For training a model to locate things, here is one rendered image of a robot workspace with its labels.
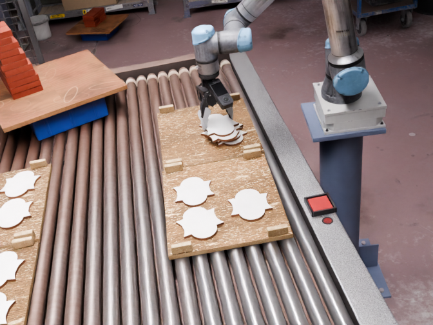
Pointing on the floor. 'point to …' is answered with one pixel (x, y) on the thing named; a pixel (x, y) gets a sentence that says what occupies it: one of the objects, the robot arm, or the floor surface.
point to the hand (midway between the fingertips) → (218, 124)
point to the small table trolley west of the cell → (359, 9)
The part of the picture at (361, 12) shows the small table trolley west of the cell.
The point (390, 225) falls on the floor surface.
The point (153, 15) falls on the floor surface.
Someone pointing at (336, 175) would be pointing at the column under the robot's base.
